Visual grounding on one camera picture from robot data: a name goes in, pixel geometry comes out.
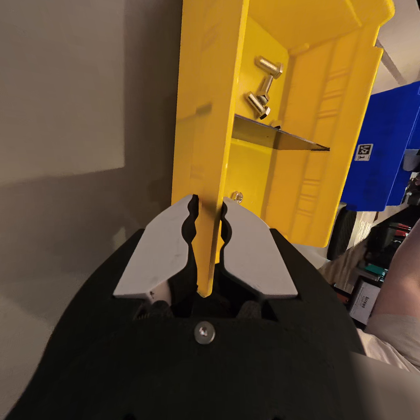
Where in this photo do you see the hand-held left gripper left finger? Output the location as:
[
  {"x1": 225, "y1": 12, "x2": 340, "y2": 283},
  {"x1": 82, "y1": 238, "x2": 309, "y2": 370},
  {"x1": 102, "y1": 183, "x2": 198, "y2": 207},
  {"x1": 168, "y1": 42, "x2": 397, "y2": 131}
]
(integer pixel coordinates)
[{"x1": 112, "y1": 194, "x2": 200, "y2": 303}]

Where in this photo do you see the metal bin divider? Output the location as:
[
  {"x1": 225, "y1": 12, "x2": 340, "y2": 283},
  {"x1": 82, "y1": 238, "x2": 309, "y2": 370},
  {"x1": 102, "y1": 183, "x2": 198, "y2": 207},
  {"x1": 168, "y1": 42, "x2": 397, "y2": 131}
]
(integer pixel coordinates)
[{"x1": 231, "y1": 115, "x2": 331, "y2": 152}]

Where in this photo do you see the black office chair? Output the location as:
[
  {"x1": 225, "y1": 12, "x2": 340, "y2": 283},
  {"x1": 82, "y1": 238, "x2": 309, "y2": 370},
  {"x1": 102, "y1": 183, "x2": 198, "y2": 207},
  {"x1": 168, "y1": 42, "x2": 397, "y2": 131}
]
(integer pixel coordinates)
[{"x1": 327, "y1": 207, "x2": 357, "y2": 260}]

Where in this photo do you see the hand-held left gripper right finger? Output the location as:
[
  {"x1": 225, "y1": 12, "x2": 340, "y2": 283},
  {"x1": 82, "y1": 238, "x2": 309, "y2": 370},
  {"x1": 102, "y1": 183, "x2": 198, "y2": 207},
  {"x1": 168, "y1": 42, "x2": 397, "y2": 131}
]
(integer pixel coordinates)
[{"x1": 218, "y1": 196, "x2": 299, "y2": 303}]

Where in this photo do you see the person's right forearm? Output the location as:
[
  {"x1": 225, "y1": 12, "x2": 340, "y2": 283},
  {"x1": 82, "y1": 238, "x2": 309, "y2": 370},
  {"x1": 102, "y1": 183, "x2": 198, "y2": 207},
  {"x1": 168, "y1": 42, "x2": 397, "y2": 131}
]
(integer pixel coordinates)
[{"x1": 377, "y1": 217, "x2": 420, "y2": 319}]

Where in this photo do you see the yellow plastic bin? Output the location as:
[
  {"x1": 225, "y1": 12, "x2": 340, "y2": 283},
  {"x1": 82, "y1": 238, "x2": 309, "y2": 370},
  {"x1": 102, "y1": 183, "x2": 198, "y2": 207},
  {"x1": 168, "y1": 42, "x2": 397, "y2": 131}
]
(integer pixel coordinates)
[{"x1": 171, "y1": 0, "x2": 396, "y2": 298}]

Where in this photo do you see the blue plastic bin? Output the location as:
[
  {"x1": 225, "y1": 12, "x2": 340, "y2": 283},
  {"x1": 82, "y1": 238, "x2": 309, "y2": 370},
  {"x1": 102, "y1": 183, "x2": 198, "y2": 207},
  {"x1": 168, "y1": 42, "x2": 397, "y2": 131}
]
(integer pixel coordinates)
[{"x1": 340, "y1": 81, "x2": 420, "y2": 212}]

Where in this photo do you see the white labelled box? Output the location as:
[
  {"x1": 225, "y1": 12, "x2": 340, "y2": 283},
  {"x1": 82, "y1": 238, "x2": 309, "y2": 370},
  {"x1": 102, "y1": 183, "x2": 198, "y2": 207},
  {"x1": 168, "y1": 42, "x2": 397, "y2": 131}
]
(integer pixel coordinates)
[{"x1": 348, "y1": 278, "x2": 384, "y2": 326}]

